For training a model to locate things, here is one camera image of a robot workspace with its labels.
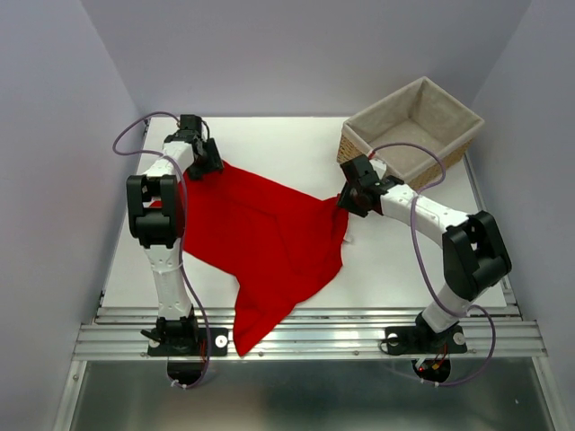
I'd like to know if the red t shirt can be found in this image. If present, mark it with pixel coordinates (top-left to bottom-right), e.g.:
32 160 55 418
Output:
183 164 348 356

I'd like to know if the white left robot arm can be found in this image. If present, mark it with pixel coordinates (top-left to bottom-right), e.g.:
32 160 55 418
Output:
126 135 224 356

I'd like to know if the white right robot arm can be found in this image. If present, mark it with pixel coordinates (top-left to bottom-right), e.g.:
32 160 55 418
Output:
338 154 512 356

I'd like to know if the wicker basket with cloth liner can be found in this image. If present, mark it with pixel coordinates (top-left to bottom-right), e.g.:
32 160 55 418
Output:
336 76 484 189

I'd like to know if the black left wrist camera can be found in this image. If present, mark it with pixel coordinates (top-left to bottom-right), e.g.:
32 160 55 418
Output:
176 114 211 143

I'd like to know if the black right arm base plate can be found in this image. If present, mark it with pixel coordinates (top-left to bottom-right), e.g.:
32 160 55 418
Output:
380 325 467 356

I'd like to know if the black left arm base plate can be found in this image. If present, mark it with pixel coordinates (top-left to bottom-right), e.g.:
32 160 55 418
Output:
146 327 229 357

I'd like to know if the aluminium rail frame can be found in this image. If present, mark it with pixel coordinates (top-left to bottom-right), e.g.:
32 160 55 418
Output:
51 117 561 431

